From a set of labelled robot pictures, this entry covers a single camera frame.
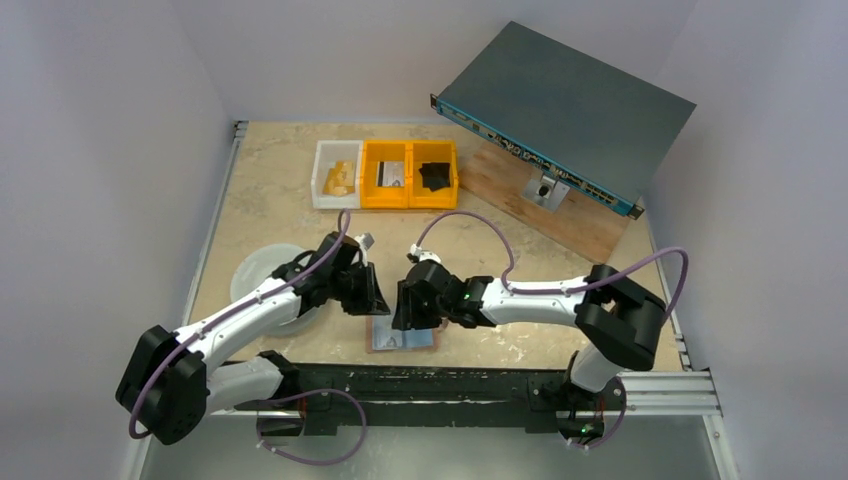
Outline black card in yellow bin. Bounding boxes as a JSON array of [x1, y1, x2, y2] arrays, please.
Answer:
[[418, 162, 452, 192]]

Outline gold cards in white bin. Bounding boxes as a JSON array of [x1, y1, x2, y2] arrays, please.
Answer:
[[323, 160, 357, 197]]

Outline yellow plastic bin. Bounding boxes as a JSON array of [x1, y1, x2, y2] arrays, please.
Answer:
[[408, 140, 459, 210], [360, 140, 411, 210]]

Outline middle yellow plastic bin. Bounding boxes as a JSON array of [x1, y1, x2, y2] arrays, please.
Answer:
[[360, 140, 411, 210]]

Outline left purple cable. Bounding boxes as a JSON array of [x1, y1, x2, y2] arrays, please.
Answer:
[[129, 208, 352, 440]]

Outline brown leather card holder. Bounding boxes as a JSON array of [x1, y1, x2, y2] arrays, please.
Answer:
[[364, 312, 443, 355]]

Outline aluminium frame rail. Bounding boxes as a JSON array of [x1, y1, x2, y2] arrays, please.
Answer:
[[621, 371, 721, 416]]

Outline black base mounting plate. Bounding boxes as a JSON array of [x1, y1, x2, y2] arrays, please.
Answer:
[[235, 362, 626, 440]]

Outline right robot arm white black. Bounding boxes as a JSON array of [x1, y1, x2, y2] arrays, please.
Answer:
[[392, 260, 667, 407]]

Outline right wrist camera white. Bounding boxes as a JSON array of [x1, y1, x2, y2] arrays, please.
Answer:
[[407, 243, 441, 264]]

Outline white tape roll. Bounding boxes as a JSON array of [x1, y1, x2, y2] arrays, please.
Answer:
[[229, 243, 319, 337]]

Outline silver card in yellow bin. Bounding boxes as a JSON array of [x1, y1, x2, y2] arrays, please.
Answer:
[[376, 161, 405, 188]]

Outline plywood board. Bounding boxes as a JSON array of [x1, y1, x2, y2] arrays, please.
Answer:
[[459, 145, 644, 263]]

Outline white plastic bin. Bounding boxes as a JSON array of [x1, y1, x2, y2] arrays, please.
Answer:
[[310, 140, 364, 210]]

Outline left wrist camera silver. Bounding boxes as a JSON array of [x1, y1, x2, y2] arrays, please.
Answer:
[[355, 232, 375, 251]]

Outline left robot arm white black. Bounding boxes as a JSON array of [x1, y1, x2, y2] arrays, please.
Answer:
[[115, 232, 390, 445]]

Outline blue grey network switch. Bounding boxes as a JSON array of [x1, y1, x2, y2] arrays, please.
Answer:
[[430, 21, 696, 219]]

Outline right yellow plastic bin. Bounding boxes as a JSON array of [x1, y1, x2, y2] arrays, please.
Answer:
[[408, 140, 459, 210]]

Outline metal mounting bracket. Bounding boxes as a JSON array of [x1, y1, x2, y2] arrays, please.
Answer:
[[522, 174, 571, 212]]

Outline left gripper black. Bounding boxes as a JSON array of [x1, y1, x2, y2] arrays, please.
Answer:
[[329, 260, 389, 315]]

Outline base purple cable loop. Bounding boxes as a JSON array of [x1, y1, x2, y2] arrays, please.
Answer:
[[256, 389, 368, 468]]

